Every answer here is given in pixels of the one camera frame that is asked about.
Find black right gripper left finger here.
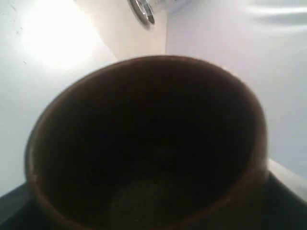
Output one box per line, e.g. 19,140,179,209
0,185,46,230

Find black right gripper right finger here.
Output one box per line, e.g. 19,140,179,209
239,171,307,230

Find brown wooden bowl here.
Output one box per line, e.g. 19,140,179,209
24,56,268,230

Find clear plastic shaker cup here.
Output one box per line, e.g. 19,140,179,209
129,0,183,26

